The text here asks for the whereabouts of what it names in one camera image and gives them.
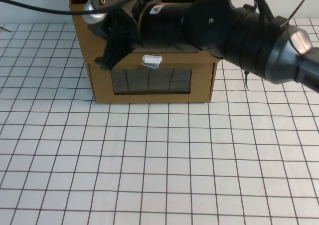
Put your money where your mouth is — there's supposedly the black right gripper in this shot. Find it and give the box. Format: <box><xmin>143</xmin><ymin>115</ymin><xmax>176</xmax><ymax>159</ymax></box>
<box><xmin>87</xmin><ymin>0</ymin><xmax>187</xmax><ymax>71</ymax></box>

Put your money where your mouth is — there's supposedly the white plastic drawer handle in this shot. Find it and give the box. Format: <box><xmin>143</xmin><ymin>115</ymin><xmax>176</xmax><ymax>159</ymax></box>
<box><xmin>141</xmin><ymin>62</ymin><xmax>160</xmax><ymax>70</ymax></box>
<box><xmin>141</xmin><ymin>54</ymin><xmax>163</xmax><ymax>64</ymax></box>

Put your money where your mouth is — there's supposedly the white grid pattern tablecloth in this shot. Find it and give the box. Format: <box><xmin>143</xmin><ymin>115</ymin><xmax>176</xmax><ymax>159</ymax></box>
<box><xmin>0</xmin><ymin>22</ymin><xmax>319</xmax><ymax>225</ymax></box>

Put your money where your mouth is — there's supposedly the black zip tie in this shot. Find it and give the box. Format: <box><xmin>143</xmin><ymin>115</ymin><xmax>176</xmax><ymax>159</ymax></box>
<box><xmin>274</xmin><ymin>0</ymin><xmax>312</xmax><ymax>31</ymax></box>
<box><xmin>243</xmin><ymin>69</ymin><xmax>251</xmax><ymax>91</ymax></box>

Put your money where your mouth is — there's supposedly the thin black cable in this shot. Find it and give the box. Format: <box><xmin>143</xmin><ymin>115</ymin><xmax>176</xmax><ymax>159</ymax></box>
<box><xmin>0</xmin><ymin>0</ymin><xmax>151</xmax><ymax>15</ymax></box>

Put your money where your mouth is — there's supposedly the thick black cable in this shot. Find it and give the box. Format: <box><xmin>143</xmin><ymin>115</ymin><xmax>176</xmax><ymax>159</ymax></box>
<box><xmin>245</xmin><ymin>0</ymin><xmax>273</xmax><ymax>21</ymax></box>

